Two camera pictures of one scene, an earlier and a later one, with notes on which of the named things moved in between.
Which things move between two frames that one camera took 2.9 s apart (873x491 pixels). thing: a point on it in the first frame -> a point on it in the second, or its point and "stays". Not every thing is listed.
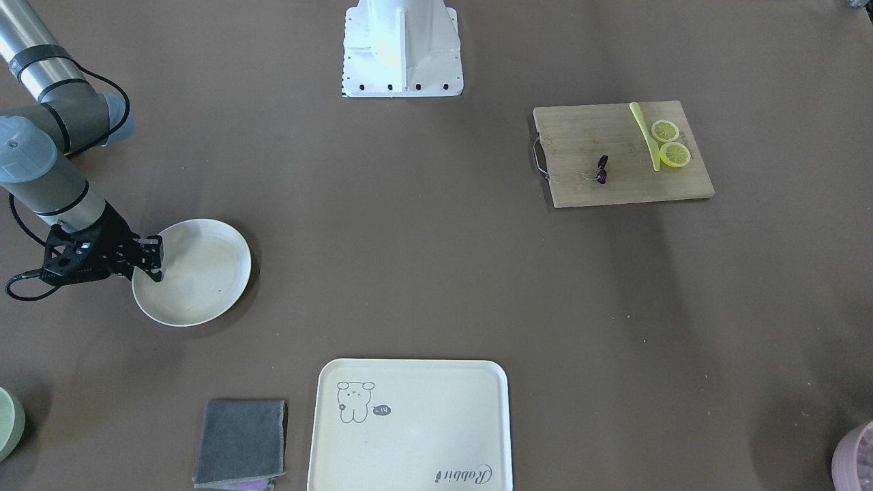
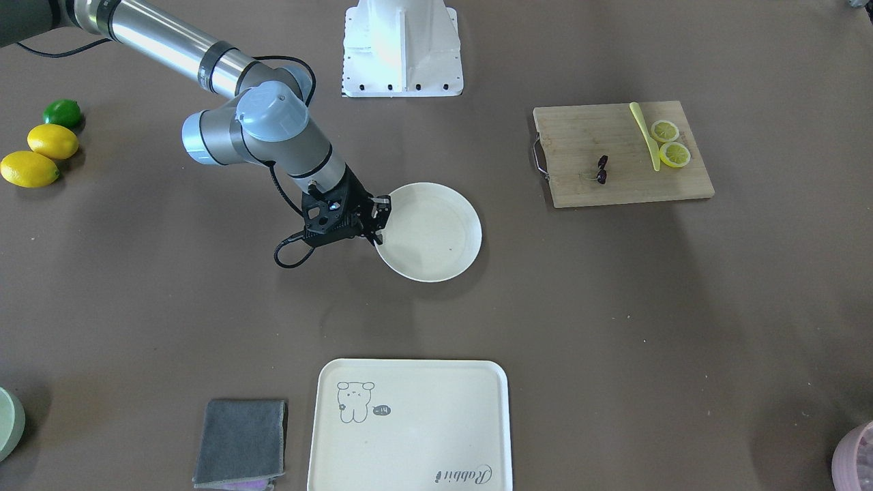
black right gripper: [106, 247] -> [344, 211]
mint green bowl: [12, 423] stays
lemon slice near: [674, 154] stays
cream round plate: [206, 266] -> [433, 234]
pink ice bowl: [852, 468] stays
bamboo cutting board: [597, 155] stays
